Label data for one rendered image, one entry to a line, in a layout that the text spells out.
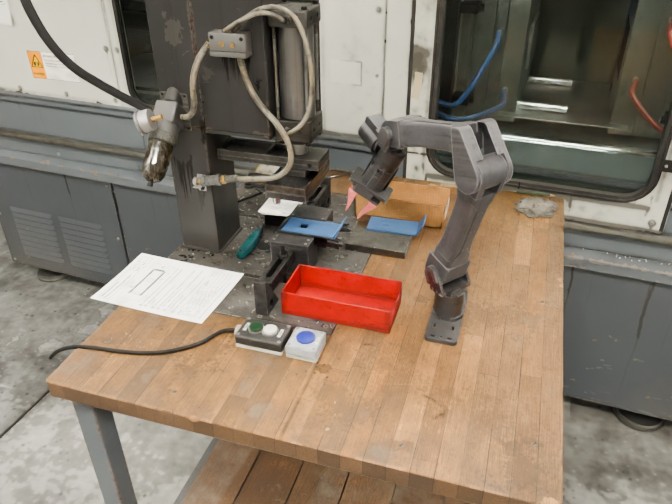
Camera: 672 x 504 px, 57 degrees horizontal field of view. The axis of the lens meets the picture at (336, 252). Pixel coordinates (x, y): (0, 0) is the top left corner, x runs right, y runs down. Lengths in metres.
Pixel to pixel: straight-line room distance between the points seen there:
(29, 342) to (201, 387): 1.85
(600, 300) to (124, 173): 1.85
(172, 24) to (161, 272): 0.59
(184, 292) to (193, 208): 0.23
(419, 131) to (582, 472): 1.48
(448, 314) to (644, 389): 1.21
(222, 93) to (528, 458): 0.97
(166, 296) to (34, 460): 1.15
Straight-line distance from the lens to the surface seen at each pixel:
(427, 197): 1.85
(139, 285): 1.58
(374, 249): 1.61
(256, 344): 1.32
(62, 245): 3.17
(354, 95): 2.09
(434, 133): 1.25
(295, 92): 1.41
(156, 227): 2.73
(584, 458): 2.44
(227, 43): 1.38
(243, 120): 1.46
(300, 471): 1.98
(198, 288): 1.53
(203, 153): 1.54
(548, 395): 1.29
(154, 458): 2.38
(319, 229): 1.56
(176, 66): 1.49
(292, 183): 1.44
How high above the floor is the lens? 1.77
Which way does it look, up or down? 32 degrees down
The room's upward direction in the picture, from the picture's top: straight up
